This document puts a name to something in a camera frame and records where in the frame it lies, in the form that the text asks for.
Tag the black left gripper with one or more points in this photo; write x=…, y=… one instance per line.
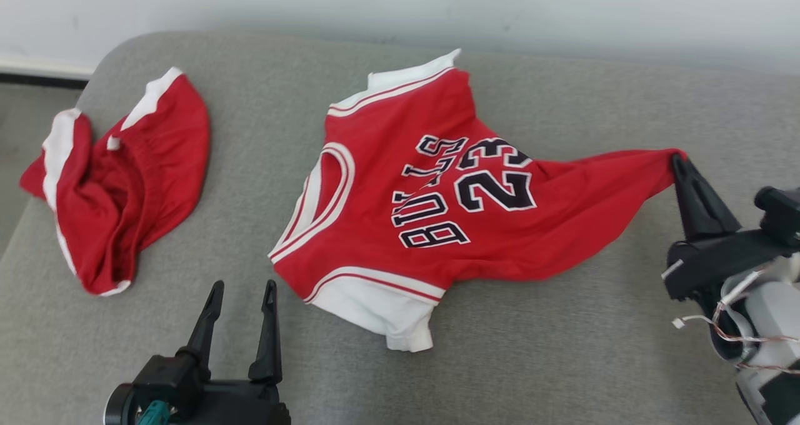
x=219, y=403

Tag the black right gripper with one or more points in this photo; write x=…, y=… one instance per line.
x=712, y=262

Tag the red shorts with white trim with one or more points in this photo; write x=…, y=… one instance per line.
x=156, y=181

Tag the red Bulls 23 jersey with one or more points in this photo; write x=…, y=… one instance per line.
x=387, y=181

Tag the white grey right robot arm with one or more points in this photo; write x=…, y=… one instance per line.
x=775, y=312

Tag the grey fabric sofa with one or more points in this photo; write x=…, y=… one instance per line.
x=500, y=362

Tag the black and white baseboard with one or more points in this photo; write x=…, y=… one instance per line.
x=37, y=69

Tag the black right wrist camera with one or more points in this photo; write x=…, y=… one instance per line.
x=781, y=215

